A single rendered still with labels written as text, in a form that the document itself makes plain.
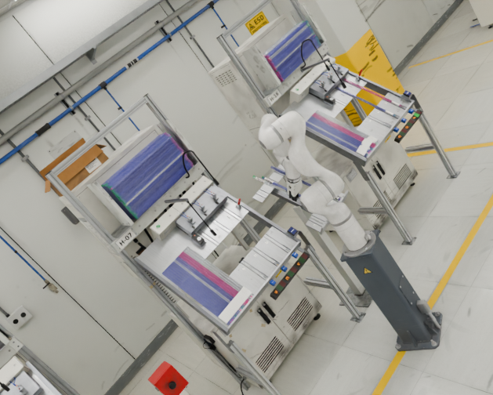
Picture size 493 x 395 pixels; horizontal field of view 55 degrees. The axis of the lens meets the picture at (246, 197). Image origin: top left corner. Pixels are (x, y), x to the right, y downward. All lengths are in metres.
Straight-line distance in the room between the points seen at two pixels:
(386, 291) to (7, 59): 3.36
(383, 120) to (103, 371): 3.11
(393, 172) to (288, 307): 1.43
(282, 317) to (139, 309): 1.70
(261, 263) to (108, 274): 1.93
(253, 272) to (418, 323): 0.94
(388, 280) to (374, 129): 1.27
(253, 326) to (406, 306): 0.97
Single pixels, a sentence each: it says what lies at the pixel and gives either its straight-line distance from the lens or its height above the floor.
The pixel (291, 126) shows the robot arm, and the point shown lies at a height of 1.45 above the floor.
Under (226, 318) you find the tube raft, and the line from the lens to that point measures 2.63.
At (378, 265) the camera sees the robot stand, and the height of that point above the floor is 0.60.
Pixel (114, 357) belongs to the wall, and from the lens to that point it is 4.52.
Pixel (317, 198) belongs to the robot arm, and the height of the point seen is 1.08.
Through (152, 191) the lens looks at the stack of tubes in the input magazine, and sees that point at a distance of 2.85.
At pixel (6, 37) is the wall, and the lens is 4.42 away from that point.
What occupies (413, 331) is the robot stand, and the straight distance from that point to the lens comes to 2.83.
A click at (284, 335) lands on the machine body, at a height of 0.18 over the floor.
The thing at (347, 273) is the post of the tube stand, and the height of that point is 0.21.
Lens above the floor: 2.03
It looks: 19 degrees down
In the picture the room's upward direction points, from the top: 37 degrees counter-clockwise
